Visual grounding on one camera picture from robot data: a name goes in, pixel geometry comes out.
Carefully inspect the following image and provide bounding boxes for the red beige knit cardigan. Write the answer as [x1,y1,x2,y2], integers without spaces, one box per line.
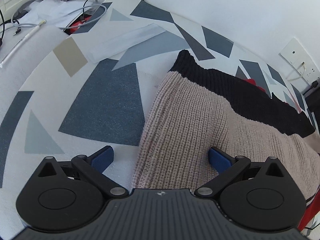
[132,50,319,227]

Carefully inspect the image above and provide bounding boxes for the geometric pattern desk mat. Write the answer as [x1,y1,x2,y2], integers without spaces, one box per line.
[1,0,314,239]

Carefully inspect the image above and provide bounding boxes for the black power plug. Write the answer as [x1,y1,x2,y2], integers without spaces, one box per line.
[303,80,319,95]

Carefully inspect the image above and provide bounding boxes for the white pen stick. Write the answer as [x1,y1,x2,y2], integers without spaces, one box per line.
[1,21,46,68]

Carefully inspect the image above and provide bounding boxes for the white network cable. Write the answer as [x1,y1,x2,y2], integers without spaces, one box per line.
[285,61,307,81]

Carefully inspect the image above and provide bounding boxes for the white wall socket panel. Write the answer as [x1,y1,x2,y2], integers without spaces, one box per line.
[280,37,319,84]

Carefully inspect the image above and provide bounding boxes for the grey usb cable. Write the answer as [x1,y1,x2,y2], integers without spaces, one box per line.
[11,0,108,30]

